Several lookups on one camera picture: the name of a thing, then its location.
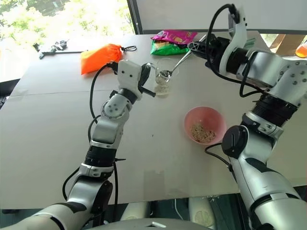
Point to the oatmeal heap in bowl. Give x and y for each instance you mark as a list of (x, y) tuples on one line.
[(202, 131)]

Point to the small black clip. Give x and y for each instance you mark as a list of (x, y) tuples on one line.
[(36, 46)]

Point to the long black rod tool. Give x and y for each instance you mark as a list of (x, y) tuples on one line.
[(64, 52)]

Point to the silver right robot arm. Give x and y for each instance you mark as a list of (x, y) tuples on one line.
[(263, 64)]

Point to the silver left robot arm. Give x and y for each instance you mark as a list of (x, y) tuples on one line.
[(108, 127)]

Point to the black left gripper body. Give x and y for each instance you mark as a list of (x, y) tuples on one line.
[(144, 77)]

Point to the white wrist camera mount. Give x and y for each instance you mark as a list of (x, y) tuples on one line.
[(128, 75), (239, 36)]

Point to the oatmeal heap in mug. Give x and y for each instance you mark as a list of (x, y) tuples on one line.
[(161, 90)]

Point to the orange drink bottle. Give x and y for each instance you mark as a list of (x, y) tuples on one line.
[(302, 50)]

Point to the silver metal spoon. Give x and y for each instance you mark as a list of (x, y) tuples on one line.
[(182, 59)]

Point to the white rounded shape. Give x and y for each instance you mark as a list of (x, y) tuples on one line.
[(134, 210), (201, 210)]

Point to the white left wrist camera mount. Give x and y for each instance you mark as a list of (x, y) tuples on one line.
[(128, 75)]

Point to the black carabiner clip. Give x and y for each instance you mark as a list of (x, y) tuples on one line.
[(129, 48)]

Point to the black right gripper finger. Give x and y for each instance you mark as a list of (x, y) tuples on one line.
[(200, 54), (196, 46)]

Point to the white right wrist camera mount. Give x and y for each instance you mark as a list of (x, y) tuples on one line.
[(239, 36)]

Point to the magenta snack bag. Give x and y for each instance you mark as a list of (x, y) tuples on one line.
[(176, 36)]

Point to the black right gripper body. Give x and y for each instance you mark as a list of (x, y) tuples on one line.
[(216, 51)]

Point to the white board panel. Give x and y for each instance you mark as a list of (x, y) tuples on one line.
[(192, 14)]

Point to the black key bunch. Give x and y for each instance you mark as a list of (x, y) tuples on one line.
[(60, 45)]

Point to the green snack bag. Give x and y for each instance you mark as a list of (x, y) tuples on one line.
[(165, 49)]

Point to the pink plastic bowl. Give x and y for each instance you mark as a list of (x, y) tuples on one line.
[(211, 115)]

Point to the clear glass mug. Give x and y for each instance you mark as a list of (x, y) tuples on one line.
[(160, 64)]

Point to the dark window frame post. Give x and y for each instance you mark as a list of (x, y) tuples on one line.
[(133, 14)]

